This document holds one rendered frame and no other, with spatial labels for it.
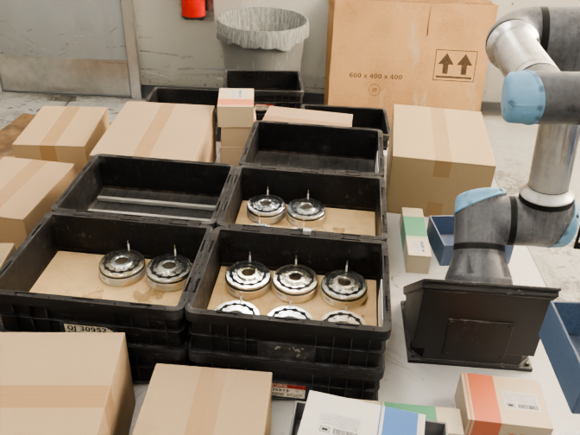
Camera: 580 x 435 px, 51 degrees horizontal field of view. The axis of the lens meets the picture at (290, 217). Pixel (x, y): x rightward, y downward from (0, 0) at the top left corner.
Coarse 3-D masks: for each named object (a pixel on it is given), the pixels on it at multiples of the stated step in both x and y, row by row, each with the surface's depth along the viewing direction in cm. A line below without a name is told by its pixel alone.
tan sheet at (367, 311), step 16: (224, 272) 143; (272, 272) 144; (224, 288) 138; (368, 288) 140; (256, 304) 134; (272, 304) 134; (288, 304) 135; (304, 304) 135; (320, 304) 135; (368, 304) 135; (368, 320) 131
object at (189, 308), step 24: (216, 240) 137; (336, 240) 139; (360, 240) 139; (384, 264) 134; (192, 288) 123; (384, 288) 125; (192, 312) 117; (216, 312) 117; (240, 312) 117; (384, 312) 118; (336, 336) 116; (360, 336) 115; (384, 336) 115
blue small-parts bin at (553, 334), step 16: (560, 304) 91; (576, 304) 90; (544, 320) 92; (560, 320) 87; (576, 320) 92; (544, 336) 92; (560, 336) 87; (576, 336) 94; (560, 352) 86; (576, 352) 82; (560, 368) 86; (576, 368) 82; (560, 384) 86; (576, 384) 81; (576, 400) 81
